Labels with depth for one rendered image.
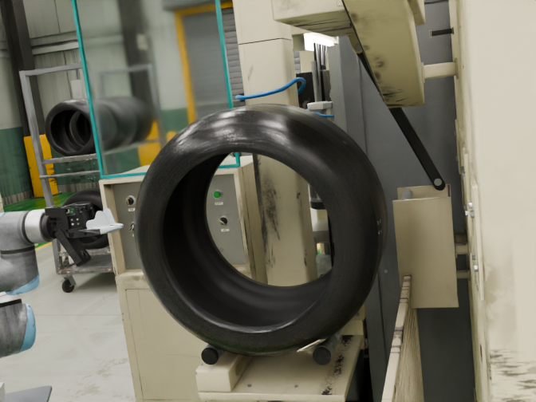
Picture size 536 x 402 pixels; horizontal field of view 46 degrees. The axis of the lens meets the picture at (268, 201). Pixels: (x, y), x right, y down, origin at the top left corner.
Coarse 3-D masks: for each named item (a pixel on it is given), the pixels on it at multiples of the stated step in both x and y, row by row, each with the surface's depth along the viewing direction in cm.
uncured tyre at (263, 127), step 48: (192, 144) 142; (240, 144) 138; (288, 144) 136; (336, 144) 139; (144, 192) 148; (192, 192) 174; (336, 192) 135; (144, 240) 149; (192, 240) 177; (336, 240) 137; (384, 240) 152; (192, 288) 170; (240, 288) 176; (288, 288) 174; (336, 288) 139; (240, 336) 147; (288, 336) 144
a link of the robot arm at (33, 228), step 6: (36, 210) 170; (42, 210) 169; (30, 216) 167; (36, 216) 167; (42, 216) 167; (30, 222) 166; (36, 222) 166; (30, 228) 166; (36, 228) 166; (42, 228) 167; (30, 234) 167; (36, 234) 166; (42, 234) 167; (30, 240) 168; (36, 240) 168; (42, 240) 168; (48, 240) 169
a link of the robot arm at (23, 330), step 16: (0, 256) 201; (0, 304) 196; (16, 304) 200; (0, 320) 195; (16, 320) 198; (32, 320) 201; (0, 336) 194; (16, 336) 197; (32, 336) 200; (0, 352) 195; (16, 352) 200
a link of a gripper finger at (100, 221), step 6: (96, 216) 163; (102, 216) 163; (90, 222) 164; (96, 222) 164; (102, 222) 163; (90, 228) 164; (96, 228) 163; (102, 228) 163; (108, 228) 163; (114, 228) 163
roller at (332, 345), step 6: (336, 336) 156; (324, 342) 150; (330, 342) 151; (336, 342) 154; (318, 348) 148; (324, 348) 147; (330, 348) 149; (318, 354) 148; (324, 354) 147; (330, 354) 147; (318, 360) 148; (324, 360) 148; (330, 360) 147
